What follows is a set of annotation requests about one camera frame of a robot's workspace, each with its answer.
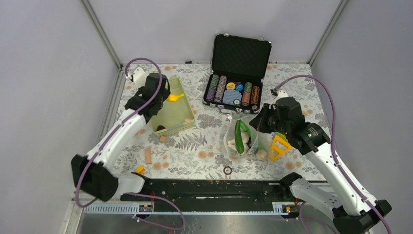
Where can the yellow plastic triangle tool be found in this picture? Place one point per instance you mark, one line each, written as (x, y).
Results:
(279, 146)

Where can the small dark green pepper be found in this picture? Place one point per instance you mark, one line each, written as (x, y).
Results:
(238, 138)

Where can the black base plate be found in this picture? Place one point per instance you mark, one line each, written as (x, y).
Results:
(217, 196)

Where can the long green pepper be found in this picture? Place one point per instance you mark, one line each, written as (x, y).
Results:
(254, 142)

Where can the garlic bulb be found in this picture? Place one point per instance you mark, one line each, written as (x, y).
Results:
(261, 154)

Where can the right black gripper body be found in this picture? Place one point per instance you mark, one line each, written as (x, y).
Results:
(269, 121)

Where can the wooden cylinder block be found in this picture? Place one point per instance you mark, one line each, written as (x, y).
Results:
(148, 157)

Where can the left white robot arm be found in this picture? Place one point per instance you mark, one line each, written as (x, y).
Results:
(92, 173)

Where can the yellow banana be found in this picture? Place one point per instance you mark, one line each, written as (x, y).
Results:
(175, 97)

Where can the clear zip top bag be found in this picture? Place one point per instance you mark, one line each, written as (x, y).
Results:
(229, 135)

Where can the white mushroom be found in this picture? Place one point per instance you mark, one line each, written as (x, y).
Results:
(246, 138)

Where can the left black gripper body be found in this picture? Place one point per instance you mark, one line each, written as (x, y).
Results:
(160, 100)

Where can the light green plastic basket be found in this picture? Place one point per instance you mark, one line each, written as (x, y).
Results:
(175, 116)

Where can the black poker chip case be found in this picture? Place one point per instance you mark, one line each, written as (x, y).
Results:
(238, 68)

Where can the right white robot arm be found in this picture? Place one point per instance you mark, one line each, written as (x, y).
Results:
(353, 209)

